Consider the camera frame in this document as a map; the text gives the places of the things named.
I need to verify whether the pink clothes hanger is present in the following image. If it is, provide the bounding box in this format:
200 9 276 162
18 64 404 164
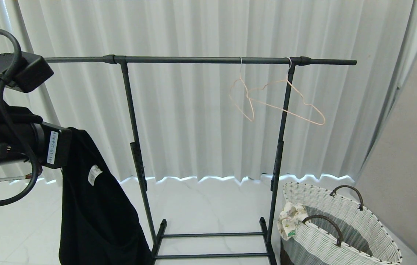
229 58 255 122
248 59 326 126

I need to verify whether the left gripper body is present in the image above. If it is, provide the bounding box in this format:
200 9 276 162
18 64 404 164
0 110 72 170

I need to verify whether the cream printed garment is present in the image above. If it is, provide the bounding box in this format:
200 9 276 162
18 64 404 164
278 202 309 240

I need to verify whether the black clothes rack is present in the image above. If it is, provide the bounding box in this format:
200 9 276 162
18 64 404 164
43 55 357 265

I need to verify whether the white laundry basket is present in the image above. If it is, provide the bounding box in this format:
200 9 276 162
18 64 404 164
280 182 403 265

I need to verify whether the black garment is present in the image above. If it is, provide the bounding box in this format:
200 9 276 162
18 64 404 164
58 127 154 265

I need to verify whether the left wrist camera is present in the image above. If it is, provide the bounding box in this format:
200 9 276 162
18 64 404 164
0 52 54 118

